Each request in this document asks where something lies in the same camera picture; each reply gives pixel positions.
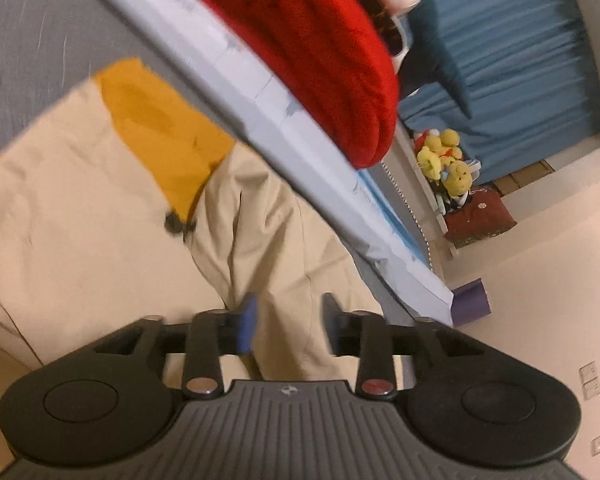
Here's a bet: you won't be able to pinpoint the beige and mustard hooded jacket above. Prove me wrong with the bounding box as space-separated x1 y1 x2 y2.
0 57 406 461

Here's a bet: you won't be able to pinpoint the light blue folded sheet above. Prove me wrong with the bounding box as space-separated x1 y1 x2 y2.
106 0 453 324

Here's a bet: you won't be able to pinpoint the yellow bear plush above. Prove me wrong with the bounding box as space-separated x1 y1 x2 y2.
442 160 472 197

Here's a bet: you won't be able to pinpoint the teal shark plush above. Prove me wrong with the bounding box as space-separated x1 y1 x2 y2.
398 0 472 118

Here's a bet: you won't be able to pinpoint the red folded blanket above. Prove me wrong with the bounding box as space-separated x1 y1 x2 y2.
202 0 399 169

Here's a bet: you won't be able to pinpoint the blue curtain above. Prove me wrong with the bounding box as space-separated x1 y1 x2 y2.
399 0 600 182

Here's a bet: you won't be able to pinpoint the grey quilted mattress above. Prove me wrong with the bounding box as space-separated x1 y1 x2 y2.
0 0 432 331

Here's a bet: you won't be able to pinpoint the wall socket plates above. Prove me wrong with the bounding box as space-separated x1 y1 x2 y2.
578 360 600 456

